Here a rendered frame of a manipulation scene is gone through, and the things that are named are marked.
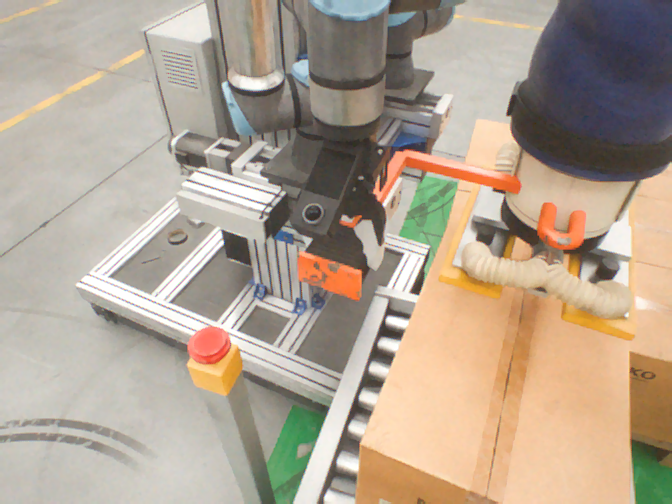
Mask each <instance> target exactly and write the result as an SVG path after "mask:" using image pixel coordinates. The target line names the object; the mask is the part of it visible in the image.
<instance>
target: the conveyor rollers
mask: <svg viewBox="0 0 672 504"><path fill-rule="evenodd" d="M409 321H410V319H408V318H404V317H400V316H396V315H393V314H388V316H387V319H386V320H385V323H386V324H385V329H388V330H391V331H395V332H398V333H402V334H404V331H405V329H406V326H408V324H409ZM399 345H400V342H399V340H396V339H392V338H389V337H385V336H381V337H379V340H378V342H377V344H376V346H377V348H376V352H377V353H381V354H384V355H388V356H391V357H395V355H396V352H397V350H398V347H399ZM390 367H391V366H390V365H387V364H383V363H379V362H376V361H372V362H371V364H370V366H369V367H368V378H369V379H372V380H375V381H378V382H382V383H385V381H386V378H387V376H388V373H389V371H390ZM378 397H379V392H376V391H373V390H369V389H366V388H363V389H362V391H361V394H359V403H358V406H359V407H362V408H365V409H368V410H371V411H373V409H374V407H375V404H376V402H377V399H378ZM367 425H368V422H366V421H363V420H360V419H357V418H353V419H351V421H350V425H348V428H347V429H348V432H347V437H348V438H350V439H354V440H357V441H360V442H361V440H362V438H363V435H364V433H365V430H366V428H367ZM336 463H337V465H336V472H339V473H342V474H344V475H347V476H350V477H354V478H356V479H357V478H358V466H359V456H356V455H352V454H349V453H346V451H343V450H342V451H341V453H340V455H339V458H337V461H336ZM355 502H356V496H354V495H350V494H347V493H345V492H342V491H339V490H337V489H334V488H331V487H330V488H329V489H328V491H327V494H326V495H324V496H323V504H355Z"/></svg>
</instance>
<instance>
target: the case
mask: <svg viewBox="0 0 672 504"><path fill-rule="evenodd" d="M458 223H459V222H455V221H452V220H450V221H449V222H448V225H447V227H446V231H445V233H444V236H443V238H442V241H441V243H440V246H439V248H438V251H437V253H436V256H434V259H433V262H432V264H431V267H430V269H429V272H428V274H427V277H426V279H425V282H424V284H423V288H422V290H421V293H420V295H419V298H418V300H417V303H416V305H415V308H414V310H413V314H412V316H411V319H410V321H409V324H408V326H406V329H405V331H404V334H403V336H402V339H401V342H400V345H399V347H398V350H397V352H396V355H395V357H394V360H393V362H392V365H391V367H390V371H389V373H388V376H387V378H386V381H385V383H384V386H383V388H382V391H381V393H379V397H378V399H377V402H376V404H375V407H374V409H373V412H372V414H371V417H370V419H369V422H368V425H367V428H366V430H365V433H364V435H363V438H362V440H361V443H360V455H359V466H358V478H357V490H356V502H355V504H630V405H629V341H628V340H625V339H622V338H619V337H615V336H612V335H609V334H605V333H602V332H599V331H595V330H592V329H589V328H586V327H583V326H580V325H575V324H572V323H569V322H566V321H563V320H562V319H561V313H562V305H563V303H562V302H561V300H560V299H555V298H554V295H549V296H548V298H543V297H539V296H536V295H533V294H530V293H527V289H524V290H523V289H522V288H519V289H515V288H514V287H511V288H508V286H504V289H503V293H502V296H501V298H500V299H494V298H491V297H487V296H483V295H480V294H477V293H474V292H471V291H468V290H464V289H460V288H457V287H454V286H451V284H447V283H444V282H441V281H439V278H438V277H439V273H440V271H441V268H442V266H443V263H444V261H445V257H446V255H447V252H448V249H449V247H450V244H451V242H452V239H453V237H454V234H455V232H456V228H457V225H458Z"/></svg>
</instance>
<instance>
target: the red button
mask: <svg viewBox="0 0 672 504"><path fill-rule="evenodd" d="M230 348H231V339H230V336H229V334H228V332H227V331H226V330H224V329H223V328H221V327H216V326H210V327H205V328H202V329H200V330H198V331H197V332H196V333H194V335H193V336H192V337H191V339H190V342H189V345H188V349H189V353H190V355H191V357H192V359H193V360H195V361H196V362H198V363H201V364H214V363H218V362H219V361H221V360H222V359H223V358H224V357H226V355H227V354H228V353H229V351H230Z"/></svg>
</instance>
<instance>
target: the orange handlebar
mask: <svg viewBox="0 0 672 504"><path fill-rule="evenodd" d="M405 166H409V167H413V168H417V169H421V170H425V171H429V172H433V173H438V174H442V176H446V177H450V178H454V179H458V180H463V181H467V182H471V183H475V184H479V185H483V186H487V187H492V188H496V189H500V190H504V191H508V192H512V193H516V194H518V193H520V191H521V188H522V184H521V182H520V180H518V179H517V177H516V176H513V177H511V175H509V173H504V172H500V171H496V170H492V169H487V168H483V167H478V166H474V165H470V164H466V163H461V162H456V161H452V160H448V159H444V158H440V157H436V156H430V155H426V154H422V153H418V152H414V151H409V150H405V151H404V152H403V153H401V152H396V154H395V155H394V157H393V158H392V160H391V162H390V163H389V165H388V180H387V183H386V185H385V187H384V188H383V190H382V192H381V191H378V190H379V180H378V181H377V183H376V185H375V189H374V191H373V194H376V197H377V200H379V201H381V203H382V204H384V203H385V200H386V198H387V196H388V195H389V193H390V191H391V190H392V188H393V186H394V185H395V183H396V181H397V180H398V178H399V176H400V173H401V172H402V170H403V168H404V167H405ZM556 215H557V207H556V206H555V205H554V204H552V203H544V204H542V206H541V210H540V215H539V220H538V224H537V235H538V236H539V238H540V239H541V241H542V242H544V243H545V244H546V245H549V246H552V247H554V248H557V249H563V250H567V249H574V248H577V247H578V246H580V245H581V244H582V243H583V241H584V235H585V225H586V215H587V214H586V212H584V211H582V210H578V211H574V212H572V213H571V214H570V216H569V223H568V231H567V234H562V233H559V232H557V231H555V229H554V226H555V221H556ZM361 217H362V215H360V216H357V217H355V218H354V220H352V222H351V223H354V224H357V222H358V220H359V219H360V218H361Z"/></svg>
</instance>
